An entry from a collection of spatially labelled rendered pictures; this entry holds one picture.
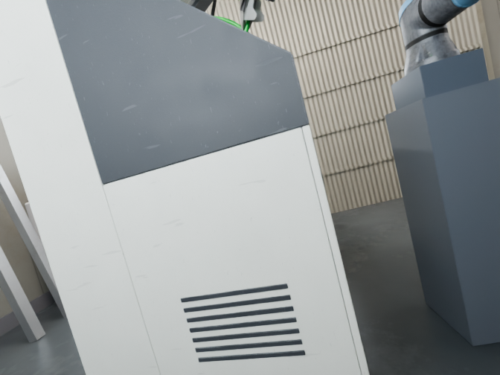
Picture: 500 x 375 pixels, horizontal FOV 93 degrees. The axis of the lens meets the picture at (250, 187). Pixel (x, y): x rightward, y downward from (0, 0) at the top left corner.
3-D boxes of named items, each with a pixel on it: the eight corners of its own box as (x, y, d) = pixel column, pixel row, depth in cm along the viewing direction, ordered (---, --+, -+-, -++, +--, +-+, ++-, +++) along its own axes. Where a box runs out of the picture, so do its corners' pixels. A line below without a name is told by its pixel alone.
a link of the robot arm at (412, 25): (428, 44, 86) (420, 6, 85) (463, 20, 72) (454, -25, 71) (396, 52, 85) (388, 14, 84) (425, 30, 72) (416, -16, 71)
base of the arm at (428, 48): (439, 71, 87) (434, 43, 86) (474, 50, 72) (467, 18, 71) (396, 82, 88) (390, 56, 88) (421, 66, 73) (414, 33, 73)
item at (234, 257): (385, 441, 58) (309, 123, 53) (178, 437, 72) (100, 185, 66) (340, 288, 126) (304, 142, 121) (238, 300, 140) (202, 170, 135)
